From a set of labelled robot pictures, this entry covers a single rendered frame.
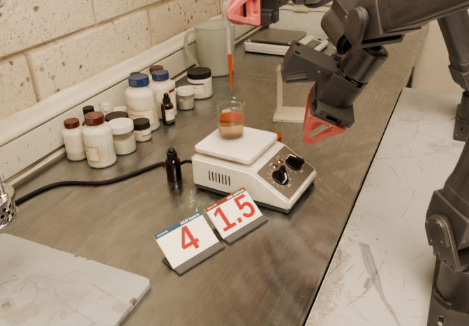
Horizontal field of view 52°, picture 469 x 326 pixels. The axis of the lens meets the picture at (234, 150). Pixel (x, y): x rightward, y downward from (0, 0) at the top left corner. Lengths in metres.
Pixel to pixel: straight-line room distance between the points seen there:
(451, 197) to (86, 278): 0.51
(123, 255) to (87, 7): 0.65
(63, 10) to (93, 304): 0.69
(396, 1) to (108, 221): 0.57
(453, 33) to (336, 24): 0.38
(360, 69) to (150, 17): 0.82
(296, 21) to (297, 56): 1.16
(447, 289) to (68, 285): 0.51
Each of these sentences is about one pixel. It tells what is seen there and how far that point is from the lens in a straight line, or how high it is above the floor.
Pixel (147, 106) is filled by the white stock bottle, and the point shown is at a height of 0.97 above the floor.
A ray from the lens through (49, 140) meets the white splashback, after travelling 1.11.
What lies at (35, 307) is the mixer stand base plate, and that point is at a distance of 0.74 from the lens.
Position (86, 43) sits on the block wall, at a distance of 1.23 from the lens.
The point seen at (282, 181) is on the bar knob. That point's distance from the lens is 0.84.
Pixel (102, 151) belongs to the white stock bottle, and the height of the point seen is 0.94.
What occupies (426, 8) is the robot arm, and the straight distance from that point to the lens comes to 0.64.
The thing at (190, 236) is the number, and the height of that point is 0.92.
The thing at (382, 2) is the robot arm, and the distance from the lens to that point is 0.69.
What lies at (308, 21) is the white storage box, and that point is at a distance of 1.89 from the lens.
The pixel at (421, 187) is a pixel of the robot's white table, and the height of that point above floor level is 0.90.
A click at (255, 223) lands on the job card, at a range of 0.82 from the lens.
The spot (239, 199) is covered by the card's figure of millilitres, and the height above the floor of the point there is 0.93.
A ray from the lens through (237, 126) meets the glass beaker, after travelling 0.89.
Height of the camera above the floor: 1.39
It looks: 28 degrees down
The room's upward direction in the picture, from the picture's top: 2 degrees counter-clockwise
